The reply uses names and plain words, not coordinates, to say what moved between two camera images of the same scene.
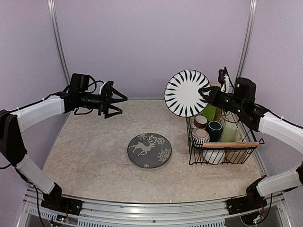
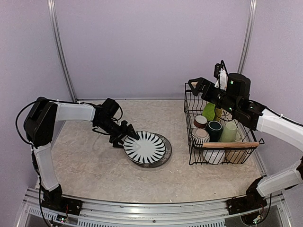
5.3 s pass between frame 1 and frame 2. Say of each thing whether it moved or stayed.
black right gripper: stayed
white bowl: stayed
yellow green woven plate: stayed
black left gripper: moved
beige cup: stayed
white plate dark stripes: moved
